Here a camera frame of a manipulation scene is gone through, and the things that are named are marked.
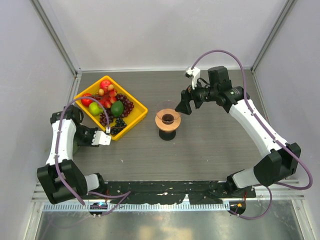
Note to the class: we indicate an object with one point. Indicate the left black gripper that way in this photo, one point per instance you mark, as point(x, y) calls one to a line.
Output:
point(89, 143)

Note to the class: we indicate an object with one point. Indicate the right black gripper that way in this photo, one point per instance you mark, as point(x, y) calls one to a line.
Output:
point(186, 96)

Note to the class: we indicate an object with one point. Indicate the clear pink cone dripper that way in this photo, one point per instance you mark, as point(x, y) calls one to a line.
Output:
point(165, 112)

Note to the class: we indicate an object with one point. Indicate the round wooden ring holder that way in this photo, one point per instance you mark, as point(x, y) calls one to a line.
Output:
point(168, 128)

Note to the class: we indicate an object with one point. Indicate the dark red glass carafe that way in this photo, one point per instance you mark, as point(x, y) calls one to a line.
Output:
point(167, 136)

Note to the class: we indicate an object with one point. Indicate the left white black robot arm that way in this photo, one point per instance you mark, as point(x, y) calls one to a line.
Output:
point(60, 178)

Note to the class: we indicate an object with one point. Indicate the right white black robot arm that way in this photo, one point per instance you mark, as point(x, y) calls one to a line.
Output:
point(278, 156)

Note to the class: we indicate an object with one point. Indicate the green melon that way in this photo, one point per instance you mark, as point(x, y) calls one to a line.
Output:
point(76, 147)

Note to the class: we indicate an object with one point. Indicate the dark red grape bunch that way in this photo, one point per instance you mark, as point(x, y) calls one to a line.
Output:
point(103, 119)

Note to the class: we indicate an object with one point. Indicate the green apple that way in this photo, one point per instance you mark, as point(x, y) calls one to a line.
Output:
point(95, 109)

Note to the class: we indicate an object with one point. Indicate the red apple left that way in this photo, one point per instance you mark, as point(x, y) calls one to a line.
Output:
point(87, 99)

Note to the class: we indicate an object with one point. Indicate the red apple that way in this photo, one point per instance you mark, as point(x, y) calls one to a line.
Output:
point(87, 99)
point(104, 84)

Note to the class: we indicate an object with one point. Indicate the dark black grape bunch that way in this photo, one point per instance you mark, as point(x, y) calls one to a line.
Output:
point(120, 125)

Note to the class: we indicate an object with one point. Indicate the red cherry bunch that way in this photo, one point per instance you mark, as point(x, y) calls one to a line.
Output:
point(107, 95)

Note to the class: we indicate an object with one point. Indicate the purple grape bunch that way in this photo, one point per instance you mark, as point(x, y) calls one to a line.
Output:
point(128, 105)

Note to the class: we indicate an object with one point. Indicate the red apple top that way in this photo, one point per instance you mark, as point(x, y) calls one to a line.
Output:
point(104, 84)

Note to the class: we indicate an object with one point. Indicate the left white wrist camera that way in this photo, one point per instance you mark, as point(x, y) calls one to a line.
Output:
point(101, 138)

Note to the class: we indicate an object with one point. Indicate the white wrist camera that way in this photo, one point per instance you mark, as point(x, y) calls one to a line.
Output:
point(193, 74)
point(101, 138)

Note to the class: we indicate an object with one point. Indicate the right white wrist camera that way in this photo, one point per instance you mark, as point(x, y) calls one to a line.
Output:
point(193, 74)

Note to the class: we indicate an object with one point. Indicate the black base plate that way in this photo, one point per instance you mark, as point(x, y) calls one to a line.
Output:
point(168, 192)

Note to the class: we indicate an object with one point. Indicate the aluminium front rail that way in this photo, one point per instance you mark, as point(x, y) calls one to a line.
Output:
point(97, 205)

